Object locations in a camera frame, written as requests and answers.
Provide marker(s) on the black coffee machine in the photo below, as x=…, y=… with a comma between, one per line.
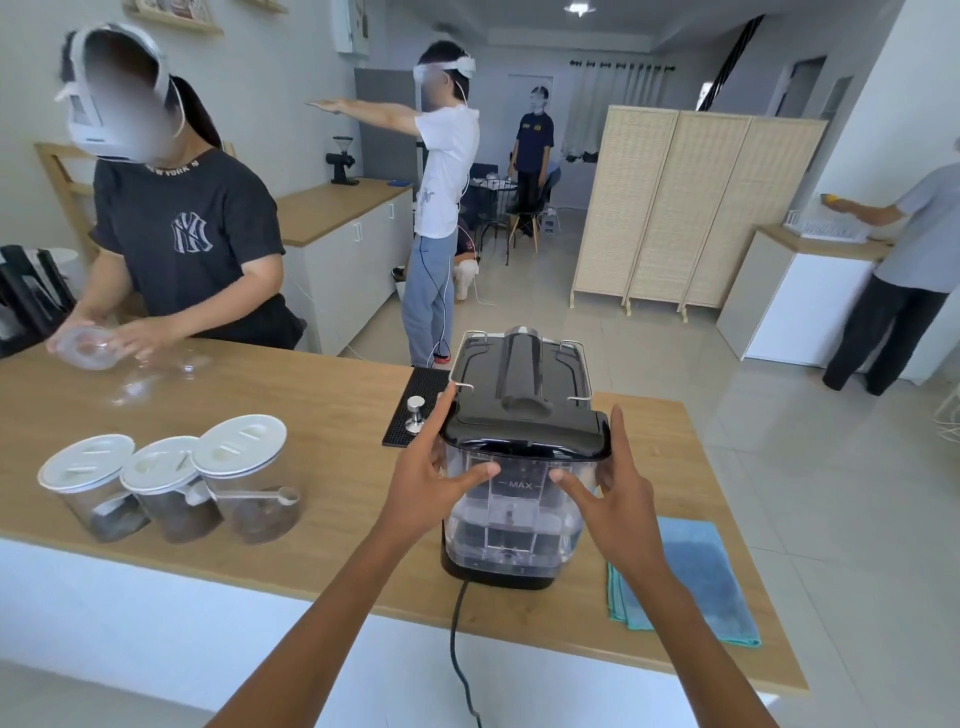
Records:
x=525, y=367

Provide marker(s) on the black rubber tamping mat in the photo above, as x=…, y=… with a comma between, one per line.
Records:
x=401, y=405

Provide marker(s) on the black stair railing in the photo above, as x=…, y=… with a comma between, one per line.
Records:
x=731, y=64

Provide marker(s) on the person's left hand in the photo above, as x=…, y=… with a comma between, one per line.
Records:
x=420, y=495

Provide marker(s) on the white headset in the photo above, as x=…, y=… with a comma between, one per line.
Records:
x=86, y=120
x=450, y=69

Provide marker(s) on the blue folded cloth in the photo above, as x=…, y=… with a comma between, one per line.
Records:
x=697, y=577

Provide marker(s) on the person's right hand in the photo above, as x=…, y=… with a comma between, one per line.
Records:
x=626, y=525

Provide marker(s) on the wooden wall shelf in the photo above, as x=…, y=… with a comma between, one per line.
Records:
x=176, y=15

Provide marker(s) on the clear glass on counter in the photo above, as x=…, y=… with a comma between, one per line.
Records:
x=161, y=375

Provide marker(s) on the person's left forearm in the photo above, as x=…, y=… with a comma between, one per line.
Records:
x=322, y=637

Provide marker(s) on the wicker folding screen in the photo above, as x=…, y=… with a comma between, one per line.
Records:
x=690, y=210

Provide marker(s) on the black coffee grinder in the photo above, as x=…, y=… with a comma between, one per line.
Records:
x=343, y=161

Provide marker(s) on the person's right thumb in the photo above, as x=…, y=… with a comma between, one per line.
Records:
x=574, y=487

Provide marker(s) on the white cabinet wooden top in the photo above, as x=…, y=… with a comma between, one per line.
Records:
x=345, y=240
x=795, y=300

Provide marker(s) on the metal coffee tamper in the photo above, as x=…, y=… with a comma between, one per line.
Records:
x=415, y=420

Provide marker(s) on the person's left thumb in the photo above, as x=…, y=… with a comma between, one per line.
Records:
x=474, y=475

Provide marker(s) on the clear water tank black lid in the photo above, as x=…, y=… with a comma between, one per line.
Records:
x=525, y=517

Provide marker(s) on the white curtain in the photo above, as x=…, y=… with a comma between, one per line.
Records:
x=619, y=105

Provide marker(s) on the wooden leg chair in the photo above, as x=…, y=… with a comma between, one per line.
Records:
x=525, y=217

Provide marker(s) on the grey board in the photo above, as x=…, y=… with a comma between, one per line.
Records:
x=384, y=124

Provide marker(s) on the wooden rack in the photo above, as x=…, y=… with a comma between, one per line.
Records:
x=64, y=195

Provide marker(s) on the clear jar white lid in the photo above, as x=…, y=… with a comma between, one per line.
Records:
x=169, y=495
x=90, y=487
x=247, y=465

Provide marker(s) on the person's right forearm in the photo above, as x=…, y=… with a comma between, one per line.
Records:
x=697, y=660

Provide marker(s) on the clear glass cup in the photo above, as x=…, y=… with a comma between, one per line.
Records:
x=86, y=349

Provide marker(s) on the white dish rack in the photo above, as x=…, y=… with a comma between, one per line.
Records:
x=825, y=229

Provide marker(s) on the white wall box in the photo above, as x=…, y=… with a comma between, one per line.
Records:
x=351, y=26

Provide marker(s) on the ceiling lamp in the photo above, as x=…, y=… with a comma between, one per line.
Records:
x=580, y=7

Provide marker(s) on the black chair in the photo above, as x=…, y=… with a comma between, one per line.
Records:
x=30, y=296

